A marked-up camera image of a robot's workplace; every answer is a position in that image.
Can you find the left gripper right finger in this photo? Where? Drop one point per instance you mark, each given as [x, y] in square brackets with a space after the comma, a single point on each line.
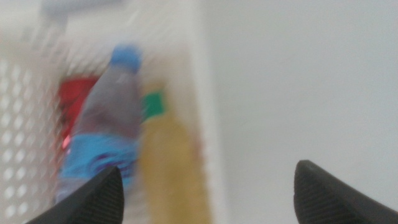
[326, 199]

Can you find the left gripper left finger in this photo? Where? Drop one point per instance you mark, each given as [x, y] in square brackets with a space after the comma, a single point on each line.
[96, 202]

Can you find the yellow tea bottle green label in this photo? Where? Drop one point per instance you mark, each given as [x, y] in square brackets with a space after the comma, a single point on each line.
[171, 155]

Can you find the clear water bottle blue label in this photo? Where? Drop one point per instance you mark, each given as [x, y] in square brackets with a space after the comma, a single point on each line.
[109, 109]

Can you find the red cola can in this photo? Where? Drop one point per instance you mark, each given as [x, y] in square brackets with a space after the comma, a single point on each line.
[74, 93]

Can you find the white perforated plastic basket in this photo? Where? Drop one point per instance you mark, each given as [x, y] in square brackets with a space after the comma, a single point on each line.
[205, 93]

